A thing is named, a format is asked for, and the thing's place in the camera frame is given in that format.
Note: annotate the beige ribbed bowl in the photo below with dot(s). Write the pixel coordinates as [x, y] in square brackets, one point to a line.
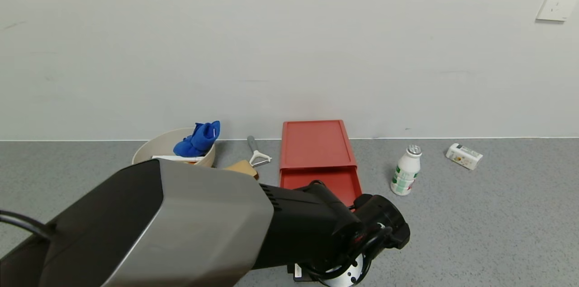
[156, 149]

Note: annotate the white green drink bottle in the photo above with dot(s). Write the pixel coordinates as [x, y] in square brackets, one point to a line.
[405, 174]

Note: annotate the white wall socket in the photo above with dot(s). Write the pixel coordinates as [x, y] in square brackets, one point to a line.
[557, 1]

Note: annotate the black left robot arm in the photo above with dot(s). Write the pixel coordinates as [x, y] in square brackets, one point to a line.
[181, 228]

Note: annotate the grey white peeler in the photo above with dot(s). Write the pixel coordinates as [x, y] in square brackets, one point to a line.
[258, 156]

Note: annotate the red drawer cabinet case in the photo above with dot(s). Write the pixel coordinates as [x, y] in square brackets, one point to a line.
[316, 144]

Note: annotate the small brown toast slice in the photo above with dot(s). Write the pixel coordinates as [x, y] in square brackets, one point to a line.
[244, 168]

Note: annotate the small white drink carton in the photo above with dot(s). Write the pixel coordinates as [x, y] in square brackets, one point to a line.
[463, 156]

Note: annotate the white stick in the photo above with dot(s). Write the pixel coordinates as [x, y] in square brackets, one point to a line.
[176, 158]

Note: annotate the blue cloth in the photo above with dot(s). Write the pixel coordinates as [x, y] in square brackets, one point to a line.
[199, 140]

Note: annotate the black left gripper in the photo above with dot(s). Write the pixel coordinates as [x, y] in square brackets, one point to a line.
[299, 272]

